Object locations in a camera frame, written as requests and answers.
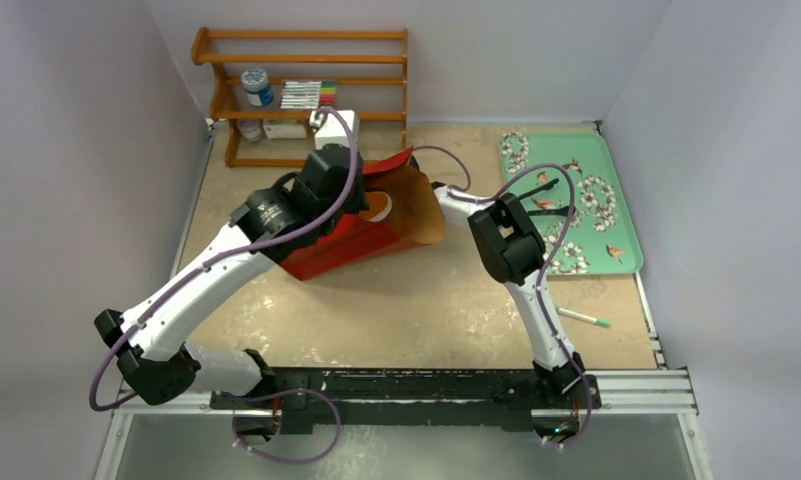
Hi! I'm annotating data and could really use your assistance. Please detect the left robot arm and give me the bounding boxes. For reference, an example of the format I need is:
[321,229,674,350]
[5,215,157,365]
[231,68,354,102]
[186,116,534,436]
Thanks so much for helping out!
[94,144,367,409]

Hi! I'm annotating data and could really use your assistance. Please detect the red paper bag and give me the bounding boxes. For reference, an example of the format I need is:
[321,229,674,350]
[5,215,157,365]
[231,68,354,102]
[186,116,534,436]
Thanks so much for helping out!
[281,148,447,281]

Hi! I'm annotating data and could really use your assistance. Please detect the green floral tray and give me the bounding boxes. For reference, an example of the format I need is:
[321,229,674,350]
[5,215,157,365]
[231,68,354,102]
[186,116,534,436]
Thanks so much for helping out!
[498,131,644,275]

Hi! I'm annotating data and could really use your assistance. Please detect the black metal tongs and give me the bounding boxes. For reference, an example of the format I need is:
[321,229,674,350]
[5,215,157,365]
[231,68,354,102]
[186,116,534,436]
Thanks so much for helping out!
[518,179,569,217]

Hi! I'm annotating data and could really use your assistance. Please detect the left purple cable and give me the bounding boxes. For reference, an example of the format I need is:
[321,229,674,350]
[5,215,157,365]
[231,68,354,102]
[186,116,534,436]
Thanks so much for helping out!
[88,105,362,413]

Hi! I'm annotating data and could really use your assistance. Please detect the blue lidded jar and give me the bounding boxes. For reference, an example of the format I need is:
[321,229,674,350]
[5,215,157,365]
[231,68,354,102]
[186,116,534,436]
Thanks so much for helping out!
[240,68,274,107]

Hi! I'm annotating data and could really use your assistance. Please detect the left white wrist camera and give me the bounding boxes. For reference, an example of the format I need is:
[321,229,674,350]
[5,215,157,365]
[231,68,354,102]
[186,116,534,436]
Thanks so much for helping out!
[308,110,360,150]

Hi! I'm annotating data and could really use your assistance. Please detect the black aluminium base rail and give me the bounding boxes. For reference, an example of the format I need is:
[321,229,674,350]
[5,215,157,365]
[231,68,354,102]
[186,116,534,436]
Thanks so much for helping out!
[119,367,698,441]

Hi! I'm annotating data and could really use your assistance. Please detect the wooden shelf rack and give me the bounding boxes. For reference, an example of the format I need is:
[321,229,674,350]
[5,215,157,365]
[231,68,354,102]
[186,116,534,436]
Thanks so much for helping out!
[191,27,409,168]

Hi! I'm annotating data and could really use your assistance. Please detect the fake bread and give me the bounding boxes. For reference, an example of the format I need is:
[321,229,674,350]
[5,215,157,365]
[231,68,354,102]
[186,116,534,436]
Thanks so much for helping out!
[358,191,393,223]

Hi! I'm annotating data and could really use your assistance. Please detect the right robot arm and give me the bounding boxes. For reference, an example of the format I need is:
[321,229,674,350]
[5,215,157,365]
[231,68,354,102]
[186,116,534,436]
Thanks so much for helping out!
[433,182,592,407]

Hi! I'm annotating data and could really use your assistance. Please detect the small clear jar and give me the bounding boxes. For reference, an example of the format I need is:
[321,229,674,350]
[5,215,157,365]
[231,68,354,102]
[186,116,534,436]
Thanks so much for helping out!
[236,119,264,143]

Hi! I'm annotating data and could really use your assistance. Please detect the green white pen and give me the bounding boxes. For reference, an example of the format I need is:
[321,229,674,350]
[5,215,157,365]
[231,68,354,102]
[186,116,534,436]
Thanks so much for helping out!
[556,307,610,328]

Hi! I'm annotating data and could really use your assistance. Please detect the pack of coloured markers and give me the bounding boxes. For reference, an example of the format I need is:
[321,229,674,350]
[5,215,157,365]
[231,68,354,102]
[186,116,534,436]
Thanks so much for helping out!
[280,80,339,110]

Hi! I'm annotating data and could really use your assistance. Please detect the white small box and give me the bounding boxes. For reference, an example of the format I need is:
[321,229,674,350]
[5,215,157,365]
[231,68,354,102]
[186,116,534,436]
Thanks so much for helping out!
[262,119,308,139]

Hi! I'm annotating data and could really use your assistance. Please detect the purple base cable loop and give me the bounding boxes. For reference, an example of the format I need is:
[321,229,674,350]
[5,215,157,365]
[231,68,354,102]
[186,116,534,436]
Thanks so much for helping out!
[232,387,343,465]

